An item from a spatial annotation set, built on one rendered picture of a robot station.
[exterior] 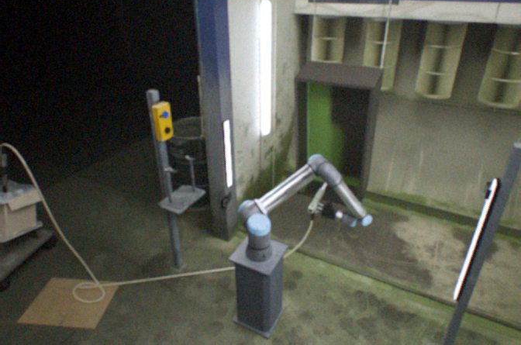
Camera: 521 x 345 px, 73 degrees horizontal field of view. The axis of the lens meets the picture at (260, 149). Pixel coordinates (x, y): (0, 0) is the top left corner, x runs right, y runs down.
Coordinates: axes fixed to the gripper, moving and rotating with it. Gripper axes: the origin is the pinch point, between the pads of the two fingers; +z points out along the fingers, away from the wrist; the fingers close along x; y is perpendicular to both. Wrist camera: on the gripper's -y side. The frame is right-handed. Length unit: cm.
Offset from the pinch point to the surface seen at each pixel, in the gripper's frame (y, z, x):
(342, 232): 57, -26, 43
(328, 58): -81, 44, 143
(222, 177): -2, 83, -11
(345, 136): -39, -4, 59
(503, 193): -91, -100, -52
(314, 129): -37, 25, 59
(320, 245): 57, -12, 16
